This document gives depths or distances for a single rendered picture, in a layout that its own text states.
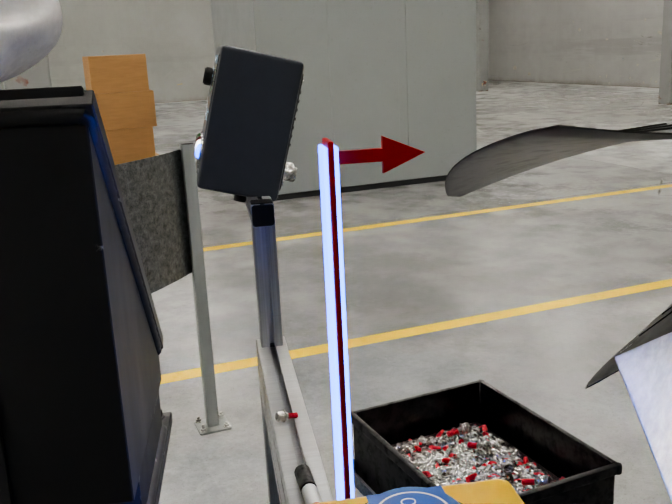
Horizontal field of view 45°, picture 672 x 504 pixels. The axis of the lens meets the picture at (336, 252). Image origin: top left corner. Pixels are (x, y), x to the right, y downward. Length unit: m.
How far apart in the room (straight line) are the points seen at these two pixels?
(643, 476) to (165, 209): 1.61
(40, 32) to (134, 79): 7.65
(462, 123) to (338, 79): 1.25
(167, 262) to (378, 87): 4.63
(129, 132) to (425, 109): 3.10
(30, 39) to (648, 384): 0.63
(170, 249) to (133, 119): 6.03
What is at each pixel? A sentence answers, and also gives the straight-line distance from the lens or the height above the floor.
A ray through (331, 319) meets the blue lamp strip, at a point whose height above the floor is 1.08.
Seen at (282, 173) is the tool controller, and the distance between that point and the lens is 1.10.
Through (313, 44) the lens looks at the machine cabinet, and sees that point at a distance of 6.74.
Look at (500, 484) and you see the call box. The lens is 0.35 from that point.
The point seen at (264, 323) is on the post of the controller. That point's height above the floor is 0.89.
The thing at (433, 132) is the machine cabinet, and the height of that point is 0.44.
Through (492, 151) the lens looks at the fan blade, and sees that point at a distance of 0.51.
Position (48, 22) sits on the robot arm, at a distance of 0.88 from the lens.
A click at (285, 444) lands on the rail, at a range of 0.84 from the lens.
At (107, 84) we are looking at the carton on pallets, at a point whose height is 0.95.
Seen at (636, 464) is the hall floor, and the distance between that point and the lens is 2.63.
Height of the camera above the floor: 1.25
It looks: 15 degrees down
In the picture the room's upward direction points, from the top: 3 degrees counter-clockwise
